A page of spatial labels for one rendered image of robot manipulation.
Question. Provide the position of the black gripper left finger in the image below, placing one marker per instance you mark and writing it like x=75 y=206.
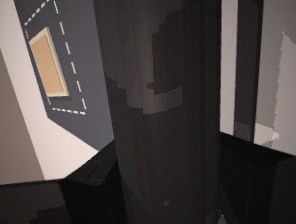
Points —
x=92 y=194

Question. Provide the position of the tan rectangular tile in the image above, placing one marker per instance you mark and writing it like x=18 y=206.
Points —
x=46 y=58

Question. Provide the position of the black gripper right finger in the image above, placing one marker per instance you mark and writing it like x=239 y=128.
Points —
x=257 y=185

